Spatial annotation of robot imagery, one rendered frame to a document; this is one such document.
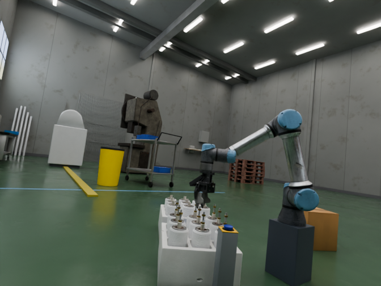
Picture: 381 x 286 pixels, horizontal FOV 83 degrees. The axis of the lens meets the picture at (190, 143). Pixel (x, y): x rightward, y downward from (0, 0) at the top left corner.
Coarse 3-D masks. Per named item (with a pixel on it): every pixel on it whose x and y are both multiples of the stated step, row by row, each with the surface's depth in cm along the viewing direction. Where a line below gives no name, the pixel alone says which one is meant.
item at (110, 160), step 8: (104, 152) 363; (112, 152) 363; (120, 152) 372; (104, 160) 362; (112, 160) 364; (120, 160) 375; (104, 168) 361; (112, 168) 364; (120, 168) 379; (104, 176) 361; (112, 176) 365; (104, 184) 360; (112, 184) 366
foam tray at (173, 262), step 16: (160, 240) 120; (160, 256) 100; (176, 256) 99; (192, 256) 100; (208, 256) 101; (240, 256) 103; (160, 272) 98; (176, 272) 99; (192, 272) 100; (208, 272) 101; (240, 272) 103
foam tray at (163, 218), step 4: (160, 208) 181; (164, 208) 175; (160, 212) 174; (164, 212) 163; (160, 216) 168; (164, 216) 152; (160, 220) 162; (164, 220) 151; (184, 220) 153; (204, 220) 156; (160, 224) 156; (160, 228) 151
